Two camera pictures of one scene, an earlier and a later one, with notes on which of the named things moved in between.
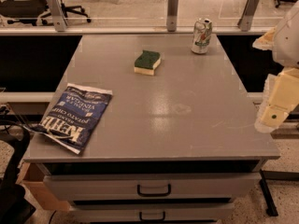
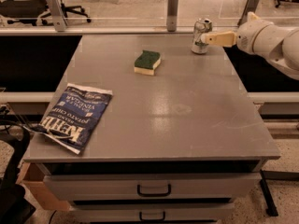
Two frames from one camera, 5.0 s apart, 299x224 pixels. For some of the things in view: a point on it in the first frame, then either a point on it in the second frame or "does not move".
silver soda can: [202, 35] does not move
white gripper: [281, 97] → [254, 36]
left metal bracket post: [60, 21] does not move
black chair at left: [14, 209] does not move
